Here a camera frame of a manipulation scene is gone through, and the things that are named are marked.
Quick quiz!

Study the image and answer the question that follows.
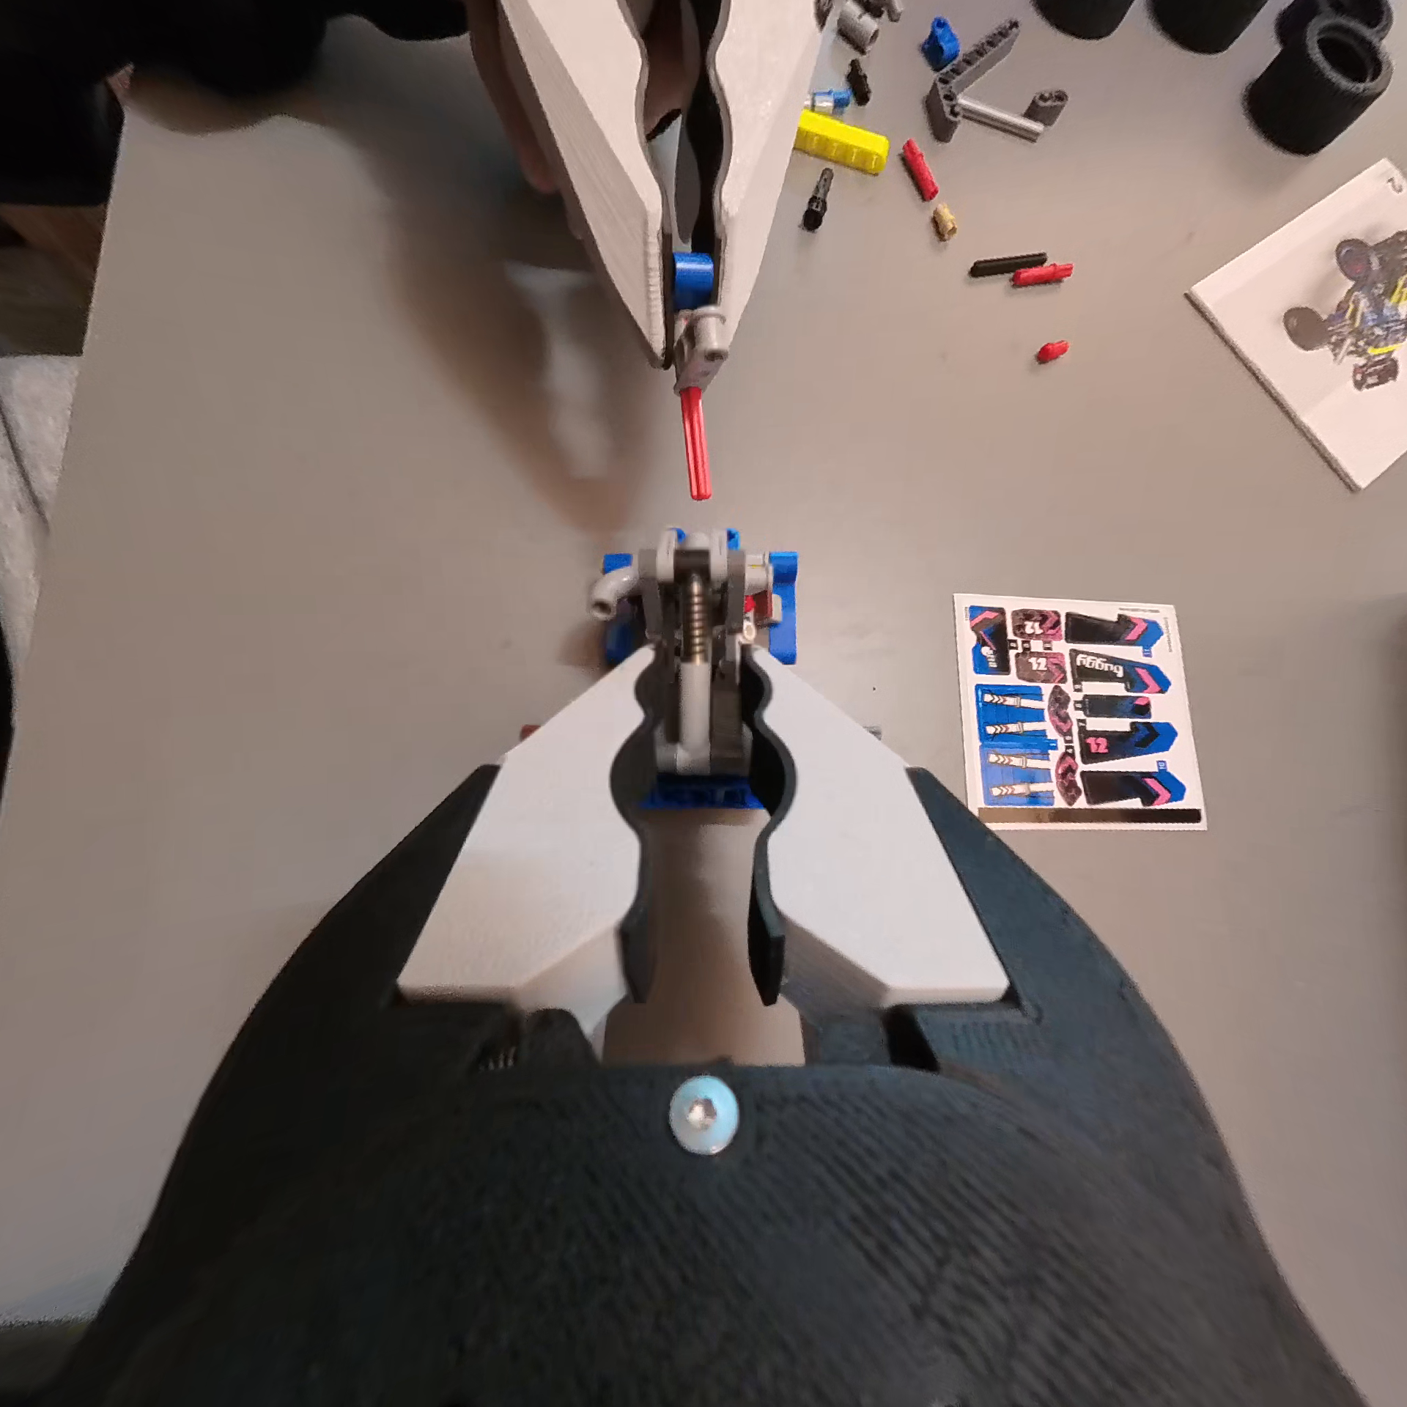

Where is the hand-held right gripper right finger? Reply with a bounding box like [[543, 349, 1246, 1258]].
[[747, 660, 1012, 1008]]

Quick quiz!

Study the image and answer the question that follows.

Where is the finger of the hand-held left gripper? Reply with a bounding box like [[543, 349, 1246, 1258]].
[[706, 0, 835, 333], [494, 0, 672, 369]]

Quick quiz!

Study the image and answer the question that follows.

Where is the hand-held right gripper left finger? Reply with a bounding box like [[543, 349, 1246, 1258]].
[[395, 641, 662, 1008]]

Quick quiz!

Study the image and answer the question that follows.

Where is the red lego axle assembly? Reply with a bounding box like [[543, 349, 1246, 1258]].
[[668, 251, 721, 502]]

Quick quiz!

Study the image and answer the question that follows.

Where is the grey and blue lego chassis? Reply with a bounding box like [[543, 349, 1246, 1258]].
[[515, 525, 887, 817]]

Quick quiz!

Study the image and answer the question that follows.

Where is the yellow lego beam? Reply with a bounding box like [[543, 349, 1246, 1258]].
[[794, 107, 889, 175]]

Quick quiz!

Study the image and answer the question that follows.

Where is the dark grey L-shaped lego beam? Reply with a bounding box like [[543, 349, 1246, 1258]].
[[923, 19, 1020, 144]]

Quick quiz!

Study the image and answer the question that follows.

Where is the light grey lego axle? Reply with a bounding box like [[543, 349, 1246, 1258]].
[[955, 92, 1046, 140]]

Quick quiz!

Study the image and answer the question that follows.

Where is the lego sticker sheet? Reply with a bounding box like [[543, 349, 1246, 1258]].
[[952, 594, 1210, 832]]

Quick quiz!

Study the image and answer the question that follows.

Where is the closed lego instruction booklet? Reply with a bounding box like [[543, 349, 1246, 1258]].
[[1187, 158, 1407, 490]]

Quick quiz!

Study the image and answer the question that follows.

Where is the person's left hand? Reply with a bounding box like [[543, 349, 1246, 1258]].
[[467, 0, 704, 198]]

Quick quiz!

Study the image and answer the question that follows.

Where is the wooden panel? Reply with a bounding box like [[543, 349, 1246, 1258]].
[[0, 201, 113, 355]]

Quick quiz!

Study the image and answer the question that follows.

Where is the black cardboard box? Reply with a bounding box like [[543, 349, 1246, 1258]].
[[1364, 599, 1407, 706]]

